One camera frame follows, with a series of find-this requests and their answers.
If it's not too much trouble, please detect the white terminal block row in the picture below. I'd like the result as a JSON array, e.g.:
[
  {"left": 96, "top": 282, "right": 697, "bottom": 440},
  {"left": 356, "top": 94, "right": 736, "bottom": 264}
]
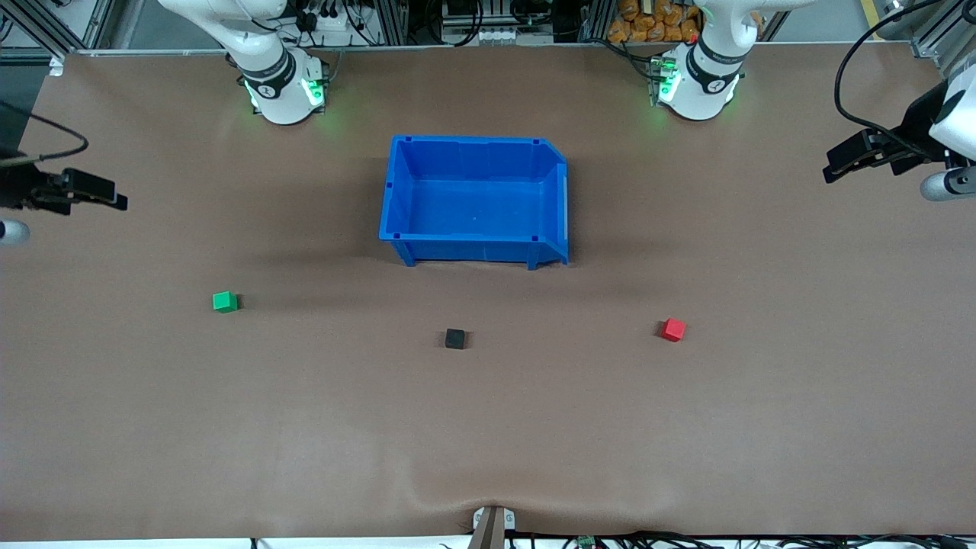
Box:
[{"left": 442, "top": 27, "right": 554, "bottom": 46}]

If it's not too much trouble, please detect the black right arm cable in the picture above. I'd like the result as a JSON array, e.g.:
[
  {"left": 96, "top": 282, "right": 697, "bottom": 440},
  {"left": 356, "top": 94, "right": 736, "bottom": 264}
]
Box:
[{"left": 0, "top": 99, "right": 90, "bottom": 165}]

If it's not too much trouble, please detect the brown table mat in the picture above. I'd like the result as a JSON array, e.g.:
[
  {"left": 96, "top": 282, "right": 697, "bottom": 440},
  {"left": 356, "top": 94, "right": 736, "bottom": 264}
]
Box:
[{"left": 0, "top": 42, "right": 976, "bottom": 542}]

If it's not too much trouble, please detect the metal clamp bracket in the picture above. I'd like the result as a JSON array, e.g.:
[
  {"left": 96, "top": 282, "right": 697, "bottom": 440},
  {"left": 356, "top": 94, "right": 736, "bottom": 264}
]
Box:
[{"left": 471, "top": 505, "right": 516, "bottom": 549}]

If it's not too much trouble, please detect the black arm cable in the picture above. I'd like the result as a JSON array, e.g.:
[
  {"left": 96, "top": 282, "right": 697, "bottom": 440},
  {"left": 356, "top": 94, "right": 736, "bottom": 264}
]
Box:
[
  {"left": 0, "top": 99, "right": 90, "bottom": 165},
  {"left": 834, "top": 0, "right": 943, "bottom": 143}
]

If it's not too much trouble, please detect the blue plastic storage bin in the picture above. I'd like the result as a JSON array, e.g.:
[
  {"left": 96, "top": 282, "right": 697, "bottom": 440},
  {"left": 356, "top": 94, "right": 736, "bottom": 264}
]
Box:
[{"left": 379, "top": 135, "right": 570, "bottom": 270}]

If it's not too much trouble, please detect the white power strip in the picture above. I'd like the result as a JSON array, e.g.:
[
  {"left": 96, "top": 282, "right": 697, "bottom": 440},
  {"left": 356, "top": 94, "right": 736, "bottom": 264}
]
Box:
[{"left": 301, "top": 11, "right": 368, "bottom": 36}]

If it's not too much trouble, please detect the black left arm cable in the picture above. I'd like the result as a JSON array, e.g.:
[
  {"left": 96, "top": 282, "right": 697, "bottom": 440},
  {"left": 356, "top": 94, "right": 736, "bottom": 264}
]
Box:
[{"left": 834, "top": 0, "right": 943, "bottom": 143}]

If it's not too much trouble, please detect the aluminium frame profile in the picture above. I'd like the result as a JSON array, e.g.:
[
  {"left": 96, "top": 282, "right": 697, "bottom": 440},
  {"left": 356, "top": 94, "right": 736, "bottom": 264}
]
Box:
[
  {"left": 877, "top": 0, "right": 976, "bottom": 59},
  {"left": 0, "top": 0, "right": 117, "bottom": 59}
]

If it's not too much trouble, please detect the orange snack bag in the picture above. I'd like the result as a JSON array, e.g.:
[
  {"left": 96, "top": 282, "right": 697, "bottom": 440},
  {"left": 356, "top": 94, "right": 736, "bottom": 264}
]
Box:
[{"left": 608, "top": 0, "right": 702, "bottom": 43}]

